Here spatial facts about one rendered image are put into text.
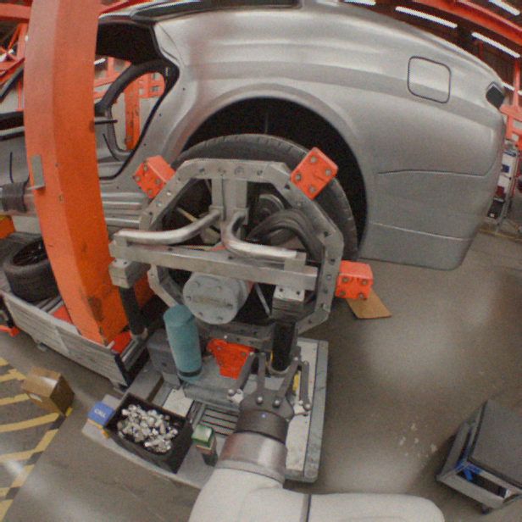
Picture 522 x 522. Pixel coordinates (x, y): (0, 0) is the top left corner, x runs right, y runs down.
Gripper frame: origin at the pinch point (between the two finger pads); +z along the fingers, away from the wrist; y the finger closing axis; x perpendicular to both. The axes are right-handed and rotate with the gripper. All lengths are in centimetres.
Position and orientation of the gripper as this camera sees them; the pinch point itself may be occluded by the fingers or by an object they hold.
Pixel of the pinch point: (282, 344)
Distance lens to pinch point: 50.8
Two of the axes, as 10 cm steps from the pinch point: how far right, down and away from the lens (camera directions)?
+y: 9.8, 1.4, -1.7
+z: 2.2, -4.6, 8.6
